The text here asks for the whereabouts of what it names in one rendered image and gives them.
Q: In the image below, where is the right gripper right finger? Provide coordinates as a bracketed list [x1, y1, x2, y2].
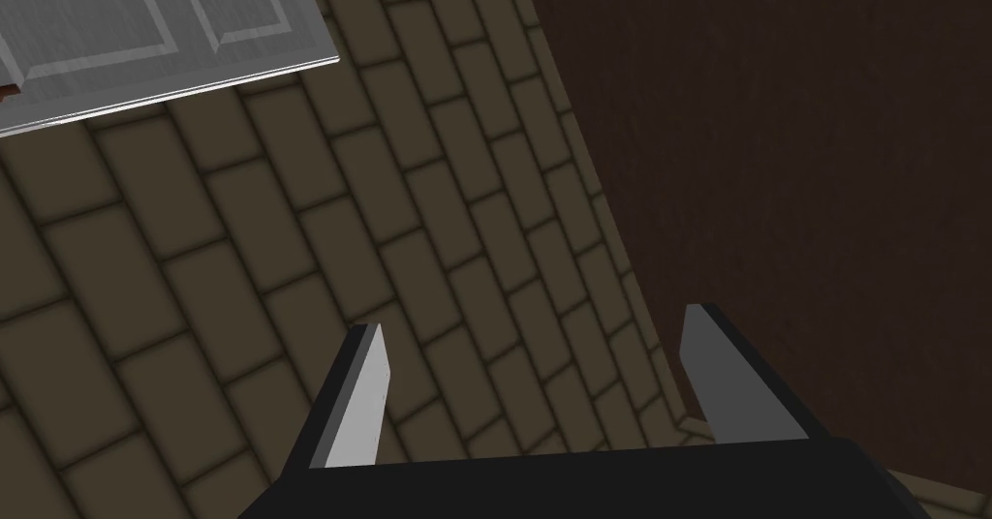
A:
[678, 302, 832, 446]

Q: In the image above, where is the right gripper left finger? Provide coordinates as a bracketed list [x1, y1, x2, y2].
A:
[282, 321, 392, 473]

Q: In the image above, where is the grey panelled door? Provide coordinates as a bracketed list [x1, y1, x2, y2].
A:
[0, 0, 341, 139]

